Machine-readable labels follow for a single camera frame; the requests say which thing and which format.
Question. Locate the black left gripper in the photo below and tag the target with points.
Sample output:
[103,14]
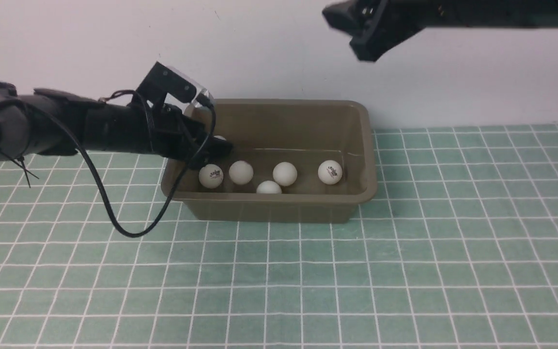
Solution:
[173,135]

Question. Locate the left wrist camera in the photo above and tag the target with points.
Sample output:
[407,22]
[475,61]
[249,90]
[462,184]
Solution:
[167,84]

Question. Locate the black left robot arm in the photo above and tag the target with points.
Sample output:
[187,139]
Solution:
[54,123]

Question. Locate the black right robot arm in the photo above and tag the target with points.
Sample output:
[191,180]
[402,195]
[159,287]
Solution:
[503,14]

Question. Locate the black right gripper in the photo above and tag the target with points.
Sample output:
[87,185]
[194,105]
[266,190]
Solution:
[393,22]

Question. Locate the white ping-pong ball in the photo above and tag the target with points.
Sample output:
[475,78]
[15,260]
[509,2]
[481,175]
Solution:
[330,172]
[268,187]
[285,174]
[241,173]
[211,176]

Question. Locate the olive green plastic bin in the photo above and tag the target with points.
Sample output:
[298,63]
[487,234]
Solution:
[266,132]

